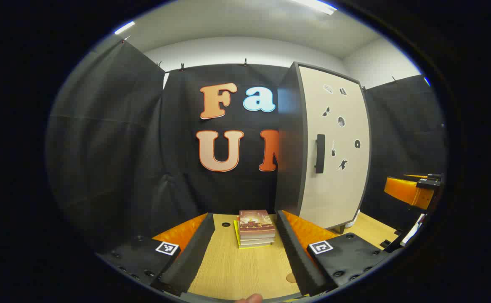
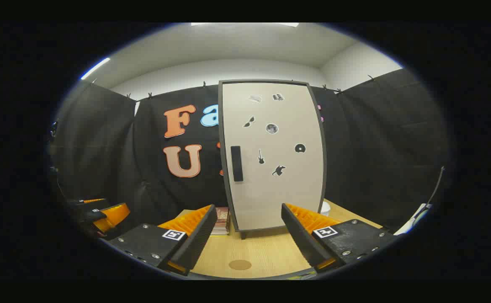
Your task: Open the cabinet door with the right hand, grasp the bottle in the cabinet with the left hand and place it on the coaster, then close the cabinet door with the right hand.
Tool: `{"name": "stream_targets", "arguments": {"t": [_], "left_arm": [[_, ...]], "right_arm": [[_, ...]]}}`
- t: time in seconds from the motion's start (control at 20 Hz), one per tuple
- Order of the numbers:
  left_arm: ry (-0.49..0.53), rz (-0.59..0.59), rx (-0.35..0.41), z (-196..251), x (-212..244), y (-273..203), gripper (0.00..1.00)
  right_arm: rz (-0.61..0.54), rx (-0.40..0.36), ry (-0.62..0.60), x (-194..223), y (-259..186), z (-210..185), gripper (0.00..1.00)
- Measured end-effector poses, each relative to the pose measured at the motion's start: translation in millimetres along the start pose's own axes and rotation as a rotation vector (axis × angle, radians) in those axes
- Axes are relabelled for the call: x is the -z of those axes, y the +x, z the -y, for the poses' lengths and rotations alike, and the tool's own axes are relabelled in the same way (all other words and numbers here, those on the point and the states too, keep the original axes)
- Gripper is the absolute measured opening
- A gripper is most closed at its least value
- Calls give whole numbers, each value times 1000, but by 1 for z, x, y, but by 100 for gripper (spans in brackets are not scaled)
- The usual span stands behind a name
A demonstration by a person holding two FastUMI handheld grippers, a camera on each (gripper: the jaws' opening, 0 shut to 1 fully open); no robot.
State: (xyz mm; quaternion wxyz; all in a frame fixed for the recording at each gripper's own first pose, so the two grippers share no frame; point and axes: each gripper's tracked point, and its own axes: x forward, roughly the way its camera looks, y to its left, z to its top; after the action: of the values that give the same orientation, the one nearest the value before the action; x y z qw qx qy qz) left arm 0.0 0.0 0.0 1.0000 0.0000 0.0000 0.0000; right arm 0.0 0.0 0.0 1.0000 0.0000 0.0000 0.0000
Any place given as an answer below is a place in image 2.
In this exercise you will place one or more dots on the white round container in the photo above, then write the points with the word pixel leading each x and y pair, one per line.
pixel 325 208

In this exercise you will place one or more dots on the grey cabinet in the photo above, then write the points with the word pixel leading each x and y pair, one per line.
pixel 221 126

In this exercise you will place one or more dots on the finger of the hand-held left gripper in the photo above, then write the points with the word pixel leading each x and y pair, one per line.
pixel 91 200
pixel 112 215

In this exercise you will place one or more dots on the grey round device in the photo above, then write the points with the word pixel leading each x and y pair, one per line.
pixel 423 211

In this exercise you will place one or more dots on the brown round coaster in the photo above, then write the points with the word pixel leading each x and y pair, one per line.
pixel 240 264

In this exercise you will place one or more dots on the ceiling light strip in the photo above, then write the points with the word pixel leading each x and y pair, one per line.
pixel 96 68

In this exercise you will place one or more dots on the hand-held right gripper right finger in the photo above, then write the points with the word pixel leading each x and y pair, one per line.
pixel 302 240

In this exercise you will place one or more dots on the black backdrop cloth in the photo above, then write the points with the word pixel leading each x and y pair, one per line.
pixel 144 168

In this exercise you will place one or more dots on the white book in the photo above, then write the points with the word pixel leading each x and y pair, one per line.
pixel 221 229

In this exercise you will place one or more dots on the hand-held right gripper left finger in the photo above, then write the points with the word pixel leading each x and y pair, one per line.
pixel 199 240

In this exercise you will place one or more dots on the red-brown cover book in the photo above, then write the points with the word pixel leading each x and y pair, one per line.
pixel 222 215

